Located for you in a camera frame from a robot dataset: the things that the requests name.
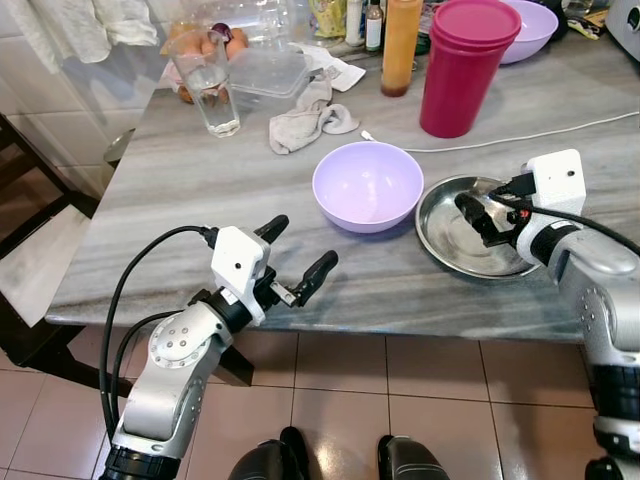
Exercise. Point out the clear plastic food container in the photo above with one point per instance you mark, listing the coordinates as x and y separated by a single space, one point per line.
270 75

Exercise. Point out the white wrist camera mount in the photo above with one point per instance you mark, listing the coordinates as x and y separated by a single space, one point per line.
240 265
555 185

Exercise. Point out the clear drinking glass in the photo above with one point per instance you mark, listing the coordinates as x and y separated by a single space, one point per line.
215 110

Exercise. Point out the white paper napkin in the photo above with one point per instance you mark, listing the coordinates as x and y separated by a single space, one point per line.
345 72

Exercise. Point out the dark robot right leg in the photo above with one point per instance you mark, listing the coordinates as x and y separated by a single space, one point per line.
415 465

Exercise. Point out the orange sauce bottle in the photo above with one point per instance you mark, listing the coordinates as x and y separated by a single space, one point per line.
400 50

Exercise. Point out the brown egg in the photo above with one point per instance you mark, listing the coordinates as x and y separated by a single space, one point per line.
183 42
238 45

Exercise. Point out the dark wooden chair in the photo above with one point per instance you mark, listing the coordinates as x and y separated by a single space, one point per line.
40 270

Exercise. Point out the white hanging towel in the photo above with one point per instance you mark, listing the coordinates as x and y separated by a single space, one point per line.
80 30

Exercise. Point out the lilac plastic bowl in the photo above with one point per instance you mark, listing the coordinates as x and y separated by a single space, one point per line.
535 35
340 215

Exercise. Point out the shiny steel bowl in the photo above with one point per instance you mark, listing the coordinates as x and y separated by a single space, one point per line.
450 250

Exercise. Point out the yellow food packet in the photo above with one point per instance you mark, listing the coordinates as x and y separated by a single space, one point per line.
328 18

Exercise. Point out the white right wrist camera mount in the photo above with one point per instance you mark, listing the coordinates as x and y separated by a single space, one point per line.
555 185

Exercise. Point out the marble top dark table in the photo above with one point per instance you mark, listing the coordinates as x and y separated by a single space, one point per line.
250 180

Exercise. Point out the dark robot leg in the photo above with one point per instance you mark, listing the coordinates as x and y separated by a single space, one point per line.
265 465
415 465

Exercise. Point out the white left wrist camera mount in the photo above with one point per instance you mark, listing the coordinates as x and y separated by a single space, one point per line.
240 265

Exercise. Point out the crumpled grey-white cloth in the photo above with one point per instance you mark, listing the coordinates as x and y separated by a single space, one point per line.
300 125

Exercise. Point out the dark robot left leg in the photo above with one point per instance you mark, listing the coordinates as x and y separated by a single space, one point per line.
265 465

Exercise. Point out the white kitchen appliance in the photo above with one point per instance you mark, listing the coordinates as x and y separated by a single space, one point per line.
625 25

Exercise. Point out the magenta plastic tumbler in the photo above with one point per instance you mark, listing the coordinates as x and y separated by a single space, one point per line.
465 90

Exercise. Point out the small red onion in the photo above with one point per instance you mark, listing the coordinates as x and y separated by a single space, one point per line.
221 33

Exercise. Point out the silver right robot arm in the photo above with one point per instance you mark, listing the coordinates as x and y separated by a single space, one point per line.
600 300

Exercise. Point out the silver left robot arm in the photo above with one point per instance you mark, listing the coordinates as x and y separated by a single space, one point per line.
170 390

